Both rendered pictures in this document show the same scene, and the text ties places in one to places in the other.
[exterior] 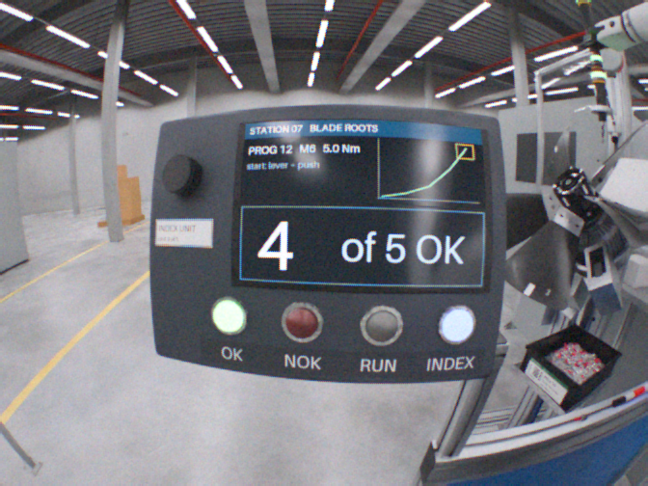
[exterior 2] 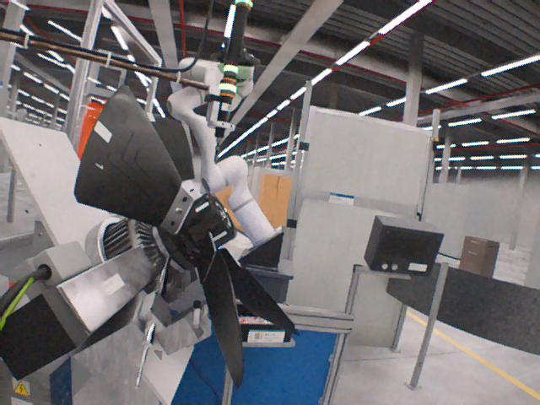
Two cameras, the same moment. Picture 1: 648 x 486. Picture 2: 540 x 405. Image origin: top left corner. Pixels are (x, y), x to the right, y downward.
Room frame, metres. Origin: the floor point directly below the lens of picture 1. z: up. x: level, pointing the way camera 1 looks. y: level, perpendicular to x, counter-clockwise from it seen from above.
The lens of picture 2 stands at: (1.34, -0.68, 1.30)
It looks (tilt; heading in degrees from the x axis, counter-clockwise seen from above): 3 degrees down; 173
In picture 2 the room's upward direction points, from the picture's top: 9 degrees clockwise
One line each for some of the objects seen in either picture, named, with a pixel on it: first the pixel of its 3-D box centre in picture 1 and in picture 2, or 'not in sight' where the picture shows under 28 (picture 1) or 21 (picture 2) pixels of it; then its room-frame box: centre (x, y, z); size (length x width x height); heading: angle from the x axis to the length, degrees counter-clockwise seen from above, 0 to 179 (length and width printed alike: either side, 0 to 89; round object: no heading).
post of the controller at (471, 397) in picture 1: (468, 403); (353, 289); (0.21, -0.17, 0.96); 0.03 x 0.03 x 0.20; 84
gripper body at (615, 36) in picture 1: (618, 32); (236, 66); (0.41, -0.72, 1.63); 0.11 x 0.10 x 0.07; 174
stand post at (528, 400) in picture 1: (538, 383); not in sight; (0.64, -0.85, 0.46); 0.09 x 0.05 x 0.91; 174
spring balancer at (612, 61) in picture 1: (608, 59); not in sight; (0.87, -1.36, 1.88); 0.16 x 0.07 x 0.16; 29
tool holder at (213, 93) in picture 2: (601, 96); (220, 109); (0.52, -0.74, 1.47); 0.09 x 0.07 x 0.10; 119
